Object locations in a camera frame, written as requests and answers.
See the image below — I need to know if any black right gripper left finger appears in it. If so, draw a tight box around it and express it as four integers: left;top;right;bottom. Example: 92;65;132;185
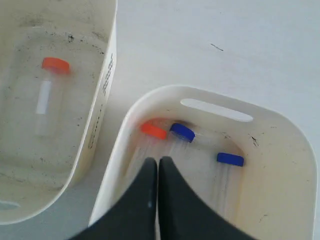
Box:
72;157;157;240

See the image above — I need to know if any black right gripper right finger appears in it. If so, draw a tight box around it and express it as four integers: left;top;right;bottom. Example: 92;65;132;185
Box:
158;156;253;240

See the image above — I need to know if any blue-capped tube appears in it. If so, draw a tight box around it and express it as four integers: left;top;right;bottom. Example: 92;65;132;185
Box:
165;122;196;162
213;152;245;201

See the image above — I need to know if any orange-capped tube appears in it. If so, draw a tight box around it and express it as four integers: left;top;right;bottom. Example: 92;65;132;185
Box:
126;123;167;179
35;57;71;137

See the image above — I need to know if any white plastic bin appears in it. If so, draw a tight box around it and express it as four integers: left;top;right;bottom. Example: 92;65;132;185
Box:
0;0;118;225
89;85;318;240

